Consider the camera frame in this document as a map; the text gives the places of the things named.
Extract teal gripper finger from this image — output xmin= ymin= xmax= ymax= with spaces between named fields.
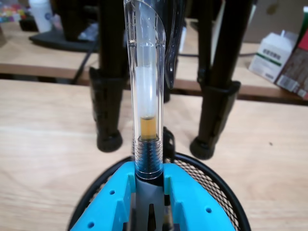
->
xmin=164 ymin=164 xmax=235 ymax=231
xmin=68 ymin=160 xmax=137 ymax=231

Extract black mesh pen holder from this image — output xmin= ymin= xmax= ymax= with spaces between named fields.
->
xmin=69 ymin=150 xmax=251 ymax=231

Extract clear retractable pen grey grip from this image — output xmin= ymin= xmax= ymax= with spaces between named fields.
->
xmin=123 ymin=0 xmax=186 ymax=231

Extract wooden desk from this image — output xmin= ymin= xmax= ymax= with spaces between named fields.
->
xmin=0 ymin=18 xmax=308 ymax=104

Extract white carton green print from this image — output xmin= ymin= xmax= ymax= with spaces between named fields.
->
xmin=248 ymin=30 xmax=299 ymax=84

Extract red-brown printed carton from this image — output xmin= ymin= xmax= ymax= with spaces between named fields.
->
xmin=274 ymin=26 xmax=308 ymax=99

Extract black monitor stand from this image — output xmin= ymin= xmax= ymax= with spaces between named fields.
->
xmin=28 ymin=0 xmax=100 ymax=52

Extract printed plastic packet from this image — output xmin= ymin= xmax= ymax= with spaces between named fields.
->
xmin=78 ymin=23 xmax=100 ymax=42

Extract black flat box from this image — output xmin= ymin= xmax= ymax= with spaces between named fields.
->
xmin=19 ymin=18 xmax=39 ymax=32

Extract white plastic bottle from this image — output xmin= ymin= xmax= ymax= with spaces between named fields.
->
xmin=28 ymin=0 xmax=53 ymax=33

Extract brown cardboard box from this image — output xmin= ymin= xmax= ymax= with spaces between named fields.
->
xmin=243 ymin=0 xmax=308 ymax=44

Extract colourful block pile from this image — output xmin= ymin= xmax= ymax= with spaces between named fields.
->
xmin=0 ymin=1 xmax=27 ymax=24

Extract black monitor cable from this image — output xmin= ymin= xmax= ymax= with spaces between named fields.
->
xmin=73 ymin=47 xmax=97 ymax=84

